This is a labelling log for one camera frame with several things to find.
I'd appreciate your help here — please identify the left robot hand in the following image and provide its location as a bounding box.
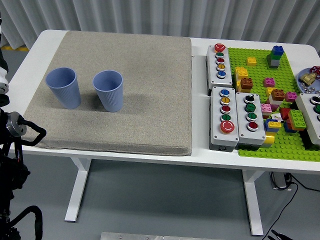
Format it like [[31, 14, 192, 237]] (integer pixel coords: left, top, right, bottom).
[[0, 11, 10, 87]]

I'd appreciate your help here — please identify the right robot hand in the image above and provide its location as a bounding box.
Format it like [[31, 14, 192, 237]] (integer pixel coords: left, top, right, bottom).
[[267, 229, 285, 240]]

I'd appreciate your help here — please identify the blue ribbed plastic cup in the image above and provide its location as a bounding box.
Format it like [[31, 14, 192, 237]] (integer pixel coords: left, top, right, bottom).
[[45, 67, 82, 110], [92, 70, 124, 113]]

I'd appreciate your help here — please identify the white table leg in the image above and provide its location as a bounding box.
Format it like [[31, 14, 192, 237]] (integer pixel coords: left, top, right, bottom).
[[241, 169, 264, 236], [64, 156, 92, 223]]

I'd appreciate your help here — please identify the grey power strip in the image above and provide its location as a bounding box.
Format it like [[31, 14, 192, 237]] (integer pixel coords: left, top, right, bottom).
[[269, 171, 292, 191]]

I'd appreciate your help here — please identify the yellow and grey toy brick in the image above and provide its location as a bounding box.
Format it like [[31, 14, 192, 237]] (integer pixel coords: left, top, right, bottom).
[[264, 133, 276, 149]]

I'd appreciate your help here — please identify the multicolour toy brick stack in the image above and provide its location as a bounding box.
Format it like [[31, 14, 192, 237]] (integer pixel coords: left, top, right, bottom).
[[283, 119, 302, 134]]

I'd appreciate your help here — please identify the blue and yellow toy brick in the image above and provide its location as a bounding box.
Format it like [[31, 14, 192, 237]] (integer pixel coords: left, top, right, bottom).
[[264, 118, 282, 133]]

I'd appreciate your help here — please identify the large green toy brick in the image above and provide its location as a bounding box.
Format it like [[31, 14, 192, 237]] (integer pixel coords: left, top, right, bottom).
[[287, 109, 307, 130]]

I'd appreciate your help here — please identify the red toy brick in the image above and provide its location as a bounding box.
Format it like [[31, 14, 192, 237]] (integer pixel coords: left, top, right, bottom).
[[279, 107, 292, 121]]

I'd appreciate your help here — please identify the grey push-button control box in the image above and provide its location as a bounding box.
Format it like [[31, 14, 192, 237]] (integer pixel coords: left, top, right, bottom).
[[294, 92, 320, 146]]

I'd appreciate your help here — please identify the cream toy brick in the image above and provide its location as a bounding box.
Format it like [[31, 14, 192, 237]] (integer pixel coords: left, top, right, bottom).
[[266, 96, 283, 113]]

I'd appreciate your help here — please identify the grey five-button control box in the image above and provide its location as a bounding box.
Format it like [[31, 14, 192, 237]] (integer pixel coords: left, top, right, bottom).
[[209, 86, 240, 152], [205, 44, 234, 97]]

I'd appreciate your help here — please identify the grey-brown fabric mat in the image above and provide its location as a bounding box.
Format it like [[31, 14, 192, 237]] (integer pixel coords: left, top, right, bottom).
[[22, 30, 193, 157]]

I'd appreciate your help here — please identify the brown toy brick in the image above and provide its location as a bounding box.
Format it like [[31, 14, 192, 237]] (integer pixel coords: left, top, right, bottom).
[[240, 77, 254, 90], [271, 89, 285, 101]]

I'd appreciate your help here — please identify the white pleated curtain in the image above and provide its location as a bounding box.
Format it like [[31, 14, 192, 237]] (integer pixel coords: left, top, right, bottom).
[[0, 0, 320, 55]]

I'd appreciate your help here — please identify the blue dish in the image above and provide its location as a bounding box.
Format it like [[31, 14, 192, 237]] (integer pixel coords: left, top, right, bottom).
[[296, 67, 320, 95]]

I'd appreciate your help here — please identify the brass pipe fitting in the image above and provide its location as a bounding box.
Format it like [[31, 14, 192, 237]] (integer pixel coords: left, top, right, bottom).
[[299, 72, 316, 85]]

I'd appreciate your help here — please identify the green studded baseplate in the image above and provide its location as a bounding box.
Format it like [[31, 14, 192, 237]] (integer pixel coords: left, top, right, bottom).
[[226, 46, 320, 163]]

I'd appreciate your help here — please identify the yellow toy brick stack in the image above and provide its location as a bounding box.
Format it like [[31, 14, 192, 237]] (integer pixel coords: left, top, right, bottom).
[[234, 66, 249, 92]]

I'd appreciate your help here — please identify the black power cable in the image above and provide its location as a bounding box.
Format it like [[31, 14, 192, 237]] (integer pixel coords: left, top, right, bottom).
[[289, 174, 320, 193], [267, 173, 300, 235]]

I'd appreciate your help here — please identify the grey selector switch control box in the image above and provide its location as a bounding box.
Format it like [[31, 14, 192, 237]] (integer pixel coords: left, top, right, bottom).
[[235, 91, 267, 151]]

